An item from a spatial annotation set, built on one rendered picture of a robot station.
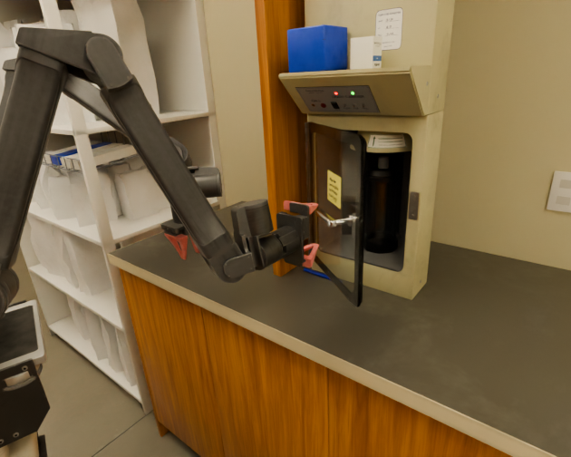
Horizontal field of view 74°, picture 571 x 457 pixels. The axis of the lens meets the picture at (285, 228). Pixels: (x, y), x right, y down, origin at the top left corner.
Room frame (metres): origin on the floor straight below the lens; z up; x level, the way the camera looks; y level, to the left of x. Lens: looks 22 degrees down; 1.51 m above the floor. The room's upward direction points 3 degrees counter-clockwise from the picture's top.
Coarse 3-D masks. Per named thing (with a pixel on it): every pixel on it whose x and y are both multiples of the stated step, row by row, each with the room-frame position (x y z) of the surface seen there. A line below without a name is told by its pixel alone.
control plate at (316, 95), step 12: (312, 96) 0.96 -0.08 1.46; (324, 96) 0.94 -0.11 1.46; (336, 96) 0.92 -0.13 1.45; (348, 96) 0.90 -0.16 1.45; (360, 96) 0.88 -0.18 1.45; (372, 96) 0.86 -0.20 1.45; (312, 108) 0.99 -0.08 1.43; (324, 108) 0.97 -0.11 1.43; (348, 108) 0.93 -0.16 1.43; (360, 108) 0.91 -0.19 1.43; (372, 108) 0.89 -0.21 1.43
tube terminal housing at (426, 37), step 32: (320, 0) 1.03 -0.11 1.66; (352, 0) 0.97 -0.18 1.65; (384, 0) 0.92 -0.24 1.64; (416, 0) 0.88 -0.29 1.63; (448, 0) 0.90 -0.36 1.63; (352, 32) 0.97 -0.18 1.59; (416, 32) 0.88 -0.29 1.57; (448, 32) 0.92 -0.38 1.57; (384, 64) 0.92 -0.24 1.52; (416, 64) 0.87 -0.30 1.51; (448, 64) 0.94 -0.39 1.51; (352, 128) 0.97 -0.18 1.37; (384, 128) 0.92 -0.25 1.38; (416, 128) 0.87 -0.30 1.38; (416, 160) 0.86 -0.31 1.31; (416, 224) 0.86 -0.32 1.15; (416, 256) 0.86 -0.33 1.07; (384, 288) 0.90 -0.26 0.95; (416, 288) 0.88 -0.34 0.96
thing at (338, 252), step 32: (320, 128) 0.95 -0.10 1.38; (320, 160) 0.95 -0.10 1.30; (352, 160) 0.78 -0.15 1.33; (320, 192) 0.96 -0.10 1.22; (352, 192) 0.78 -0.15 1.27; (320, 224) 0.96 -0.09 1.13; (352, 224) 0.78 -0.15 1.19; (320, 256) 0.96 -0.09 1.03; (352, 256) 0.78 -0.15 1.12; (352, 288) 0.77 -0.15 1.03
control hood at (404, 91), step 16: (288, 80) 0.95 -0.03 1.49; (304, 80) 0.93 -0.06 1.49; (320, 80) 0.90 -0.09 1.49; (336, 80) 0.88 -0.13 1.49; (352, 80) 0.85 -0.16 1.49; (368, 80) 0.83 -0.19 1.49; (384, 80) 0.81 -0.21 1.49; (400, 80) 0.79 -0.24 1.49; (416, 80) 0.79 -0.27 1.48; (384, 96) 0.84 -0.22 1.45; (400, 96) 0.82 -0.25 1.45; (416, 96) 0.80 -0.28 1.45; (304, 112) 1.03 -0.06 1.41; (320, 112) 0.99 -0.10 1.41; (336, 112) 0.96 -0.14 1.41; (352, 112) 0.94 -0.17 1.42; (368, 112) 0.91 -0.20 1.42; (384, 112) 0.88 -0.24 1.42; (400, 112) 0.86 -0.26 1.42; (416, 112) 0.84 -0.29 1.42
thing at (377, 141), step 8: (368, 136) 0.97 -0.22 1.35; (376, 136) 0.96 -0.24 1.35; (384, 136) 0.95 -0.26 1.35; (392, 136) 0.95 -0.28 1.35; (400, 136) 0.95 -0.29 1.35; (408, 136) 0.96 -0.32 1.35; (368, 144) 0.96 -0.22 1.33; (376, 144) 0.95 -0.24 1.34; (384, 144) 0.94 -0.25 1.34; (392, 144) 0.94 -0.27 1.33; (400, 144) 0.94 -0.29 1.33; (408, 144) 0.95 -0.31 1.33; (376, 152) 0.94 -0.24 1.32; (384, 152) 0.93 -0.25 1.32
